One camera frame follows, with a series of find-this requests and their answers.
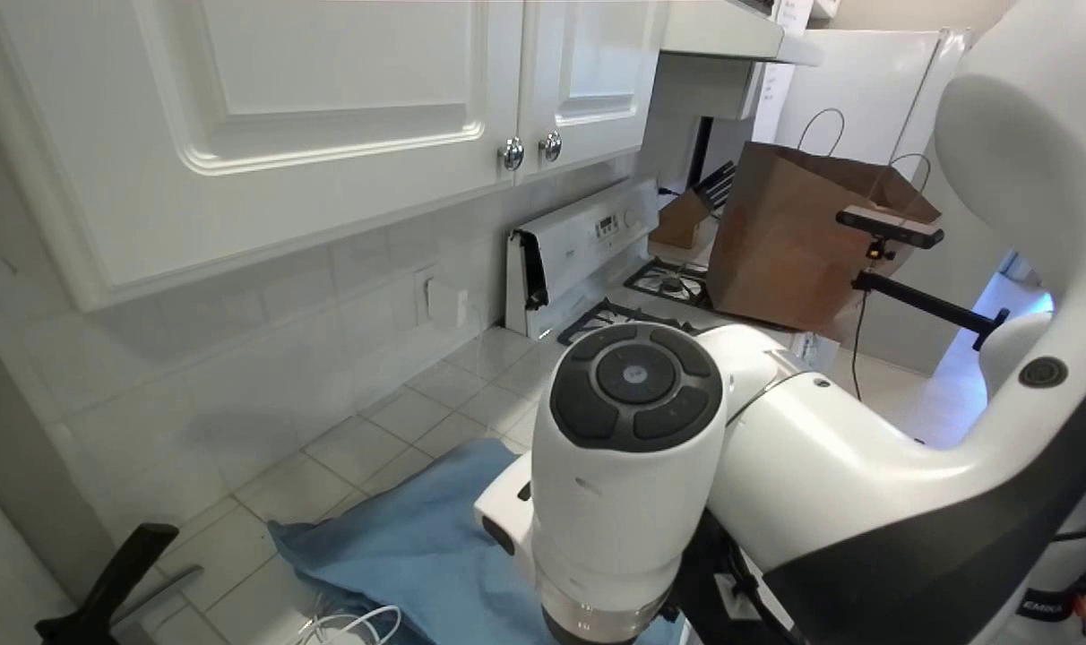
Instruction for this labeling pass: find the white coiled cable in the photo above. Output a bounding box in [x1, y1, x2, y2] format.
[306, 597, 409, 645]

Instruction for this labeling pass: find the white refrigerator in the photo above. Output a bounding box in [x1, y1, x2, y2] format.
[748, 25, 969, 201]

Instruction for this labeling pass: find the white kitchen stove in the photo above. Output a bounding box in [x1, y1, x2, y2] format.
[503, 176, 734, 350]

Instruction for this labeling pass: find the brown paper bag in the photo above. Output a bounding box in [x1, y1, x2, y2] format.
[701, 104, 948, 342]

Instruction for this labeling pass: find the black camera on boom arm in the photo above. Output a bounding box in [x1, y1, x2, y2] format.
[834, 203, 1013, 355]

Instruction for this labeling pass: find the black clamp handle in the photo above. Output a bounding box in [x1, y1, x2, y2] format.
[34, 520, 184, 645]

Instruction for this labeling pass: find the white wall outlet with charger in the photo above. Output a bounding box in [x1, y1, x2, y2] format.
[411, 262, 477, 336]

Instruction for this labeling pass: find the white wall cabinet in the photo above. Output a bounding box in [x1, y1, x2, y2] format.
[0, 0, 676, 317]

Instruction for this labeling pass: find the blue pillowcase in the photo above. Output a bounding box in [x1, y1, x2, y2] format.
[267, 437, 690, 645]

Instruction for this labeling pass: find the wooden knife block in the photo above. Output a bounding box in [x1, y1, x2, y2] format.
[654, 159, 743, 255]

